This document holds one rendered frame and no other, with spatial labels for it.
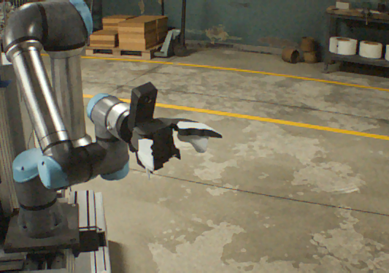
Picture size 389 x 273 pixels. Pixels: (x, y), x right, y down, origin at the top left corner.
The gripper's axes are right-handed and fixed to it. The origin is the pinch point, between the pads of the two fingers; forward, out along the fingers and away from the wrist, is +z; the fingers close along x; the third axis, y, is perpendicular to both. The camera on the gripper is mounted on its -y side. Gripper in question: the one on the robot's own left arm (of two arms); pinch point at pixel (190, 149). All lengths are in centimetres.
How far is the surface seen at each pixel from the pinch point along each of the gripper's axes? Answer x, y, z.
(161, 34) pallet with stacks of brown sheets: -339, 143, -533
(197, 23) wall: -406, 140, -525
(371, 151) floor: -263, 161, -108
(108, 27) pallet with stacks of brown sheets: -283, 124, -606
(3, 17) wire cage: -146, 79, -753
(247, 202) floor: -123, 142, -122
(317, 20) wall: -507, 131, -353
